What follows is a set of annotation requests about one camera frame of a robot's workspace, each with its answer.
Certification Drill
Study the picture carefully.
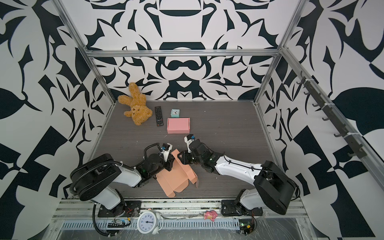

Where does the orange cardboard box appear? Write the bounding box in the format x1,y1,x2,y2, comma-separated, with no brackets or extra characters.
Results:
156,150,199,198

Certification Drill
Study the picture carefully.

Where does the pink cardboard box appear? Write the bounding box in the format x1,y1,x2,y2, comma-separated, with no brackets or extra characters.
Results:
167,118,191,134

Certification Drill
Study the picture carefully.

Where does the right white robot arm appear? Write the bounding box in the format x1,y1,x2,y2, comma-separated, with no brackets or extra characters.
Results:
178,139,298,216

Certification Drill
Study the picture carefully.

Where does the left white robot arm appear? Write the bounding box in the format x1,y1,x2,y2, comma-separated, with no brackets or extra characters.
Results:
70,153,175,210

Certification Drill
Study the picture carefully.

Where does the black remote control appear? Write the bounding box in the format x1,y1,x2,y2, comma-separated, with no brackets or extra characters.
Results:
155,106,164,127

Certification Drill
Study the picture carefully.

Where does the small teal alarm clock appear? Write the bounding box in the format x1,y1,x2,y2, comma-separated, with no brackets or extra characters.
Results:
171,109,180,118

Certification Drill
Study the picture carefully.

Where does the white round alarm clock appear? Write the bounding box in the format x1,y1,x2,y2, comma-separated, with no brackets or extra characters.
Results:
137,211,164,235

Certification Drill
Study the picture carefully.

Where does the brown plush bunny toy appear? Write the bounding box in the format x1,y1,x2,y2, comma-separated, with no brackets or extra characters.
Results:
118,82,153,126

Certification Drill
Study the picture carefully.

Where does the small pink toy figure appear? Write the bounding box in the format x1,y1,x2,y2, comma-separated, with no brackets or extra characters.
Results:
204,210,218,222

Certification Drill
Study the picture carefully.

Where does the left green circuit board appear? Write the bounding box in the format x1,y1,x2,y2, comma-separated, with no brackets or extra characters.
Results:
107,218,131,229

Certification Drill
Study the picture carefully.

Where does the green circuit board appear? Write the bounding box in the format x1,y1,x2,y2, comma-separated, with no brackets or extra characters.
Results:
107,218,131,229
239,217,258,236

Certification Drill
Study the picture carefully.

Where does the right green circuit board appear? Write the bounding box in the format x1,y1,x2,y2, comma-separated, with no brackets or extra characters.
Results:
239,217,258,236

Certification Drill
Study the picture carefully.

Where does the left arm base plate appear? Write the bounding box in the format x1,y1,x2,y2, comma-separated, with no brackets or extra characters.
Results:
98,201,142,218

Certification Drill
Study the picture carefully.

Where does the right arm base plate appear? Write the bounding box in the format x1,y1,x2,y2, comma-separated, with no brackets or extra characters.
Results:
221,200,265,217

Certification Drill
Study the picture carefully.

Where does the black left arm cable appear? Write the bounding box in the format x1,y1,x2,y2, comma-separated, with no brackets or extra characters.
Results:
92,203,121,237

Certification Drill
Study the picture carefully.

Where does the white slotted cable duct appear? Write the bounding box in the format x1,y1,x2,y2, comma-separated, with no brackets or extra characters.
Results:
61,219,240,231

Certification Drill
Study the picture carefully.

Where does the black wall hook rail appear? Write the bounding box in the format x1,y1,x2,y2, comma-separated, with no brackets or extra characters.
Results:
298,77,368,159

